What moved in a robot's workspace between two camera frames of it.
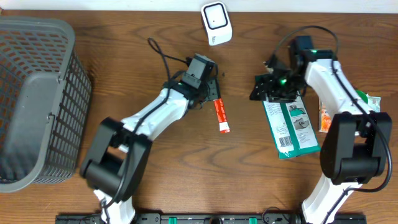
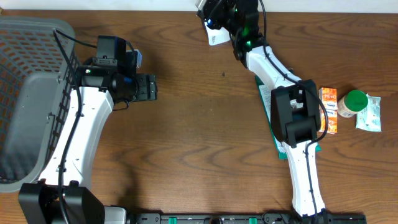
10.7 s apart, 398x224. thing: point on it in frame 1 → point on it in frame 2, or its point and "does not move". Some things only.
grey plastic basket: (45, 103) does not move
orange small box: (326, 119) does not move
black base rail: (211, 218) does not move
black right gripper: (265, 84) → (232, 3)
